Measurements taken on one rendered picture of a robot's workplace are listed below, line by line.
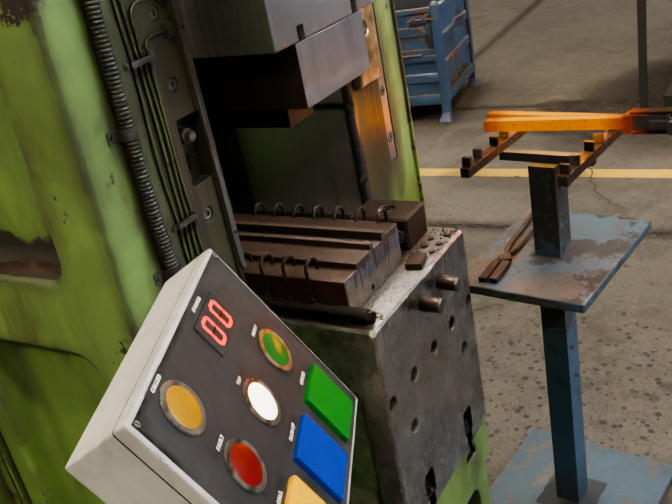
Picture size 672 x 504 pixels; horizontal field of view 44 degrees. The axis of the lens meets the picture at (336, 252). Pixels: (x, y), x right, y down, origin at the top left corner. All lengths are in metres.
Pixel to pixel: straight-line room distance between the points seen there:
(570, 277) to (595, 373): 1.00
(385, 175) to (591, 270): 0.47
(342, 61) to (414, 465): 0.71
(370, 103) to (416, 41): 3.51
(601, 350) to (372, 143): 1.41
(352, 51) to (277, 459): 0.70
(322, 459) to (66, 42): 0.58
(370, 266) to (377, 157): 0.36
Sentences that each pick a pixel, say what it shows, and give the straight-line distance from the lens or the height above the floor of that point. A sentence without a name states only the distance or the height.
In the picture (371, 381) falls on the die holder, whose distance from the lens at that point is 1.37.
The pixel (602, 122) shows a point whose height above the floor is 1.03.
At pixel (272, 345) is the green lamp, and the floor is 1.10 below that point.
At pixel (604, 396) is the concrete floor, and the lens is 2.65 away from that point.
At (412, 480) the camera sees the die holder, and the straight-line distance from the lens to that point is 1.52.
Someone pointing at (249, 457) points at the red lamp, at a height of 1.09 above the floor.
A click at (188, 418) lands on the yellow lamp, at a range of 0.78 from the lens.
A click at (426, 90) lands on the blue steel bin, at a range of 5.24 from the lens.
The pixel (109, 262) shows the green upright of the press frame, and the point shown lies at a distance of 1.13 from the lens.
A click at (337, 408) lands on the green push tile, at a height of 1.00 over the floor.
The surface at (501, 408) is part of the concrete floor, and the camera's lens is 2.62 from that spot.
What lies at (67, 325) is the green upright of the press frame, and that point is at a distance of 1.27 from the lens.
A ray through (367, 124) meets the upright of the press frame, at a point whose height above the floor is 1.10.
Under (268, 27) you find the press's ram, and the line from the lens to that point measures 1.15.
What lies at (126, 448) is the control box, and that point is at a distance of 0.74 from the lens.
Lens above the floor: 1.59
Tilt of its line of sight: 25 degrees down
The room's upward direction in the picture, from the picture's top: 12 degrees counter-clockwise
